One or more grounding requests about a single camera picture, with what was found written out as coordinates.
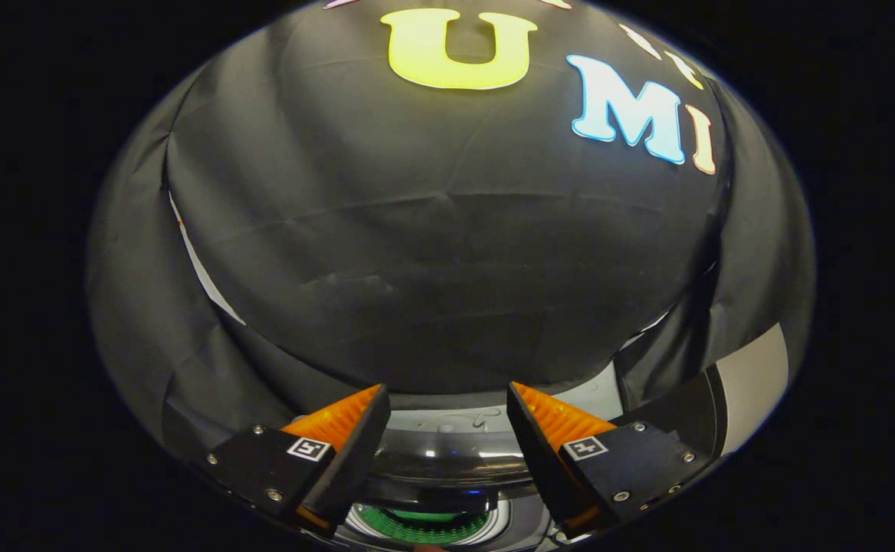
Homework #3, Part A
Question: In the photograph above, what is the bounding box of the green polo shirt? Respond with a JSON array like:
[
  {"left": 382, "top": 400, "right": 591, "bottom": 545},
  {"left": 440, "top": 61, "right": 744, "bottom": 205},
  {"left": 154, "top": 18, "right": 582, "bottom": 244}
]
[{"left": 356, "top": 506, "right": 494, "bottom": 545}]

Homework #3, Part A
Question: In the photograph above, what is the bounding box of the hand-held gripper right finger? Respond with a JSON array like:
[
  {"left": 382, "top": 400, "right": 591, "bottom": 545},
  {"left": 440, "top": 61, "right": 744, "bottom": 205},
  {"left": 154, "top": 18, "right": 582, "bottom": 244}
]
[{"left": 507, "top": 381, "right": 713, "bottom": 540}]

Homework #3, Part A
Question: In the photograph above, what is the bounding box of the black backdrop cloth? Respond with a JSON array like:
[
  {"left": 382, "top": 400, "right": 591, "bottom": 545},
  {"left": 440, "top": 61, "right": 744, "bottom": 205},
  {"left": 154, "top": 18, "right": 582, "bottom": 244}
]
[{"left": 84, "top": 0, "right": 816, "bottom": 461}]

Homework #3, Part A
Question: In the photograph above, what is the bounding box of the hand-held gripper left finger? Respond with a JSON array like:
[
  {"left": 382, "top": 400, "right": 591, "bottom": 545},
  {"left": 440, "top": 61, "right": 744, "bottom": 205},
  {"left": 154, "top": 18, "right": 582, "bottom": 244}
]
[{"left": 204, "top": 383, "right": 392, "bottom": 536}]

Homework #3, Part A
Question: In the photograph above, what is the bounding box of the grey cabinet with black frame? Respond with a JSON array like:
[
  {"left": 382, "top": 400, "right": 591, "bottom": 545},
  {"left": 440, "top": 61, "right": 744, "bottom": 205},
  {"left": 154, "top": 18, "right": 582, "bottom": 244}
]
[{"left": 616, "top": 322, "right": 791, "bottom": 461}]

